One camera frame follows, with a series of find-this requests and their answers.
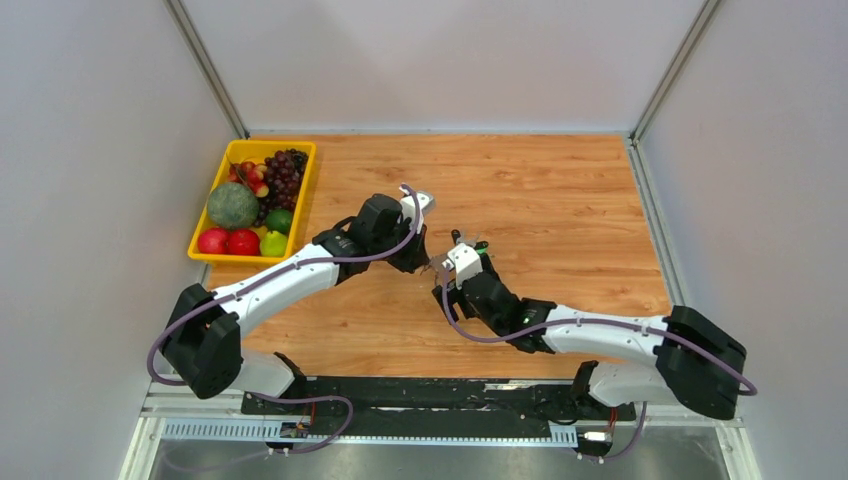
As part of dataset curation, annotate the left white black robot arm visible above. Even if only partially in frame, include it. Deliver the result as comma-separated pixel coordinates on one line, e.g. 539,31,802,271
153,185,435,414

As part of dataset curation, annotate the dark purple grape bunch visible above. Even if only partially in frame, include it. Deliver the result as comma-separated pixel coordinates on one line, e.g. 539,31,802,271
253,149,309,223

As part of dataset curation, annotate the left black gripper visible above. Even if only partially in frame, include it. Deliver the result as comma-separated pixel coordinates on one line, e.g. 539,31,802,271
371,217,431,275

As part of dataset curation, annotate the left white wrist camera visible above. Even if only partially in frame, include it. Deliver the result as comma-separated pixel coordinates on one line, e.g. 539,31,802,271
399,183,436,233

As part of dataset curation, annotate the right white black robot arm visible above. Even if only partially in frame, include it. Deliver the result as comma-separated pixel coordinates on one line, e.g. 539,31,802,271
430,246,758,420

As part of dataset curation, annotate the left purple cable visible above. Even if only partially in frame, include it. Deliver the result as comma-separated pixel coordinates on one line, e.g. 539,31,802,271
145,184,423,457

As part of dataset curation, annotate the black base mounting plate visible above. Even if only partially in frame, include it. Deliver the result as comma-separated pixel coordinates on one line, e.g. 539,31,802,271
240,376,637,437

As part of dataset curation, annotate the right red apple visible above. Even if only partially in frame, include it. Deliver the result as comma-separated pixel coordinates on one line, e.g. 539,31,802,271
226,229,261,256

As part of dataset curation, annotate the silver carabiner keyring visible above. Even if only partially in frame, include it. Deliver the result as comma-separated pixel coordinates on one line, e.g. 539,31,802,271
428,253,453,276

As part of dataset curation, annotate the slotted cable duct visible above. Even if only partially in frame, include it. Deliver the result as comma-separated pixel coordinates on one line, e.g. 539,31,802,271
160,419,578,448

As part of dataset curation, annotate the green melon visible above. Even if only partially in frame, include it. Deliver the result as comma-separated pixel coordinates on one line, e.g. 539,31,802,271
206,182,260,230

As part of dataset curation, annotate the red apple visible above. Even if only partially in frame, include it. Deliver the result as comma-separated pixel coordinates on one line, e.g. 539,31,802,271
226,229,261,256
196,227,230,255

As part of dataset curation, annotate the aluminium frame rail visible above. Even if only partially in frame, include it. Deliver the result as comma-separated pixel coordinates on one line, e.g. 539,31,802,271
119,377,761,479

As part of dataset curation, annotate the left red apple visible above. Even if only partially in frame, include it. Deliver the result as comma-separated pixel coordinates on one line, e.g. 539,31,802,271
196,227,230,255

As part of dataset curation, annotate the green lime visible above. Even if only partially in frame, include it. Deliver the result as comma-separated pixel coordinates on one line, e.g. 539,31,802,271
264,209,294,235

